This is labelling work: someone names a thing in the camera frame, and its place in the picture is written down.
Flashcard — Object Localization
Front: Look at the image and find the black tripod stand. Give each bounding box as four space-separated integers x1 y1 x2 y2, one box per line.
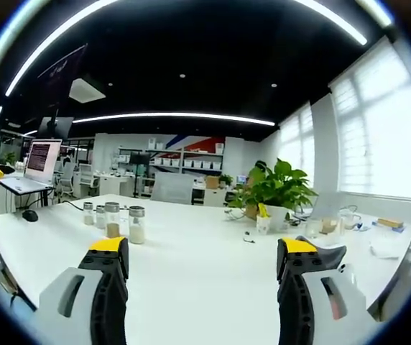
129 152 152 199

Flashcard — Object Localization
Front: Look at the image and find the open silver laptop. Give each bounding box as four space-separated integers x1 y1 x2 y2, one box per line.
0 139 63 197

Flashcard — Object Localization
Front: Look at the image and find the ceiling air conditioner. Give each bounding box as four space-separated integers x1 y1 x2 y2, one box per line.
68 77 106 104

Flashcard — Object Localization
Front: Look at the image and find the white paper sheet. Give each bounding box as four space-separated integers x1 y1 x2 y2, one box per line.
367 239 401 260

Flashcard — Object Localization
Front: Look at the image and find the green potted plant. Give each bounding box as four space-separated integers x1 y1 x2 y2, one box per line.
226 157 318 221

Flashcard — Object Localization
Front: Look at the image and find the long ceiling light strip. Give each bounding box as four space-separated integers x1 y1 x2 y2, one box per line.
71 111 276 127

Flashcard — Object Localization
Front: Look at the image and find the yellow and blue box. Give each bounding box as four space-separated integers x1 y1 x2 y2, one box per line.
377 217 406 231

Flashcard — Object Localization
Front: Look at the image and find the hanging black monitor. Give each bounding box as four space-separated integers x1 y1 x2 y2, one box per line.
37 116 75 139

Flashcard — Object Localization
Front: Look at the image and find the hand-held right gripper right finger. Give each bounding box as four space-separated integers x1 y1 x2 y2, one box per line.
276 237 389 345

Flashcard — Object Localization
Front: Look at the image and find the brown paper box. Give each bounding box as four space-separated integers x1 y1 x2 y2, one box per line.
320 216 340 235

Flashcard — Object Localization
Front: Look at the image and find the white office chair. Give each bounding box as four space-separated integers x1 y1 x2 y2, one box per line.
58 162 76 198

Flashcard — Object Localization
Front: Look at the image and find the seasoning bottle with brown powder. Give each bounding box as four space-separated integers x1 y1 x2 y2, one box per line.
104 201 121 239

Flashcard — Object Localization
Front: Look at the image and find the clear glass cup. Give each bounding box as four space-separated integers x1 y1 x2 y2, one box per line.
305 217 323 239

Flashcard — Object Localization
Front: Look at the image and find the grey mesh office chair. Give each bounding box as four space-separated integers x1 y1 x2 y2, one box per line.
149 172 195 206

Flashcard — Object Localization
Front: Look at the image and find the white plant pot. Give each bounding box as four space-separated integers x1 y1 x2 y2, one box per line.
264 204 291 231

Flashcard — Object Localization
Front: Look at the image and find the white storage shelf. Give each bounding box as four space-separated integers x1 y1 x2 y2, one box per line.
117 142 225 180

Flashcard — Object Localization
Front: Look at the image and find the seasoning bottle with white powder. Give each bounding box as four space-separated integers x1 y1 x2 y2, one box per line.
129 206 146 245

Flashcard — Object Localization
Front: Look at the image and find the clear glass jar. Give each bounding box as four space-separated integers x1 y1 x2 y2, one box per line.
338 208 356 233

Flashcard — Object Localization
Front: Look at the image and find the black laptop stand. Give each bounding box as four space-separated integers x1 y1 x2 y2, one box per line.
6 186 56 213

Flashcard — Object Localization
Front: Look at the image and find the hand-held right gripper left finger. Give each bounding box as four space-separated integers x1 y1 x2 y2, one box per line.
29 236 130 345

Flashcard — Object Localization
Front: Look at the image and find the curved ceiling light strip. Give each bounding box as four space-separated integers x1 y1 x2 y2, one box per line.
4 0 120 98

